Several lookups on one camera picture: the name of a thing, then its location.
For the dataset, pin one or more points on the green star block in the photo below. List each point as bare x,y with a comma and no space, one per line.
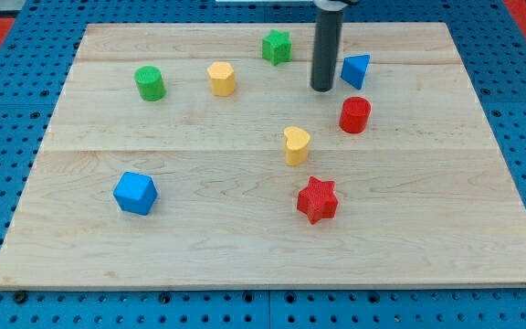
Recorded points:
276,47

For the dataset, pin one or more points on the blue triangle block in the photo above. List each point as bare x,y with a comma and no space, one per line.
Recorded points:
354,70

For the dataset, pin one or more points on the yellow hexagon block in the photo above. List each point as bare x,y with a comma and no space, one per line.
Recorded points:
221,78

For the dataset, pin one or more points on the green cylinder block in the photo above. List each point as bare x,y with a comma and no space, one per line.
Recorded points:
149,83

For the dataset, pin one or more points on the light wooden board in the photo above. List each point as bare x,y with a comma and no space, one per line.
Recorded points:
425,197

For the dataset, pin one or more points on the red cylinder block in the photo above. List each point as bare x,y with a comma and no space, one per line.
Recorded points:
355,114

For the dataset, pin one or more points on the red star block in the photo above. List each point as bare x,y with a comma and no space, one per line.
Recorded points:
317,200

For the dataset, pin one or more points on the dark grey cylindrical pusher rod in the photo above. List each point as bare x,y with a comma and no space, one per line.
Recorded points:
327,37

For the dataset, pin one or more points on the silver rod mount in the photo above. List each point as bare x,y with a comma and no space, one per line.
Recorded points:
334,5

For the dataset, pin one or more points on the blue cube block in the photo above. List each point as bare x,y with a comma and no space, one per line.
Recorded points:
135,193

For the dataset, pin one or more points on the yellow heart block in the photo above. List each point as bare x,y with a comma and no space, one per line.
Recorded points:
296,145

